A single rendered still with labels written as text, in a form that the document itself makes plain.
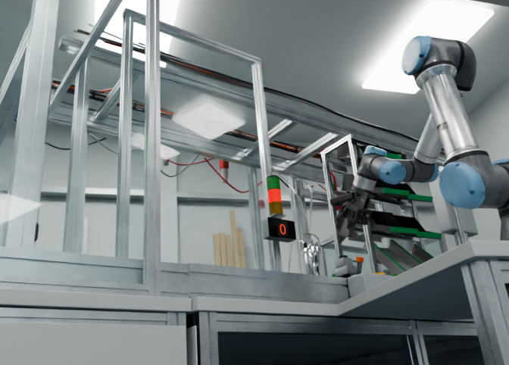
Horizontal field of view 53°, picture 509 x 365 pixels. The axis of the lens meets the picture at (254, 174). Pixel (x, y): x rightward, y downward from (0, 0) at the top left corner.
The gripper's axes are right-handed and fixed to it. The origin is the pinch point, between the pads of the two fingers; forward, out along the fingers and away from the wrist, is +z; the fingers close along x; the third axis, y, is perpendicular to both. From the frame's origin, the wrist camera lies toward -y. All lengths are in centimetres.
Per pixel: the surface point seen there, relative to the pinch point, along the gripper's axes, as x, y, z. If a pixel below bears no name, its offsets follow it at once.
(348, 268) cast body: -1.6, 10.7, 6.8
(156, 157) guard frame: -83, 14, -18
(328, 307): -36, 40, 7
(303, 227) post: 80, -113, 31
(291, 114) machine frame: 32, -97, -35
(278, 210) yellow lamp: -19.8, -14.1, -2.7
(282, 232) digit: -19.3, -8.4, 3.5
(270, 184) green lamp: -21.2, -21.7, -9.9
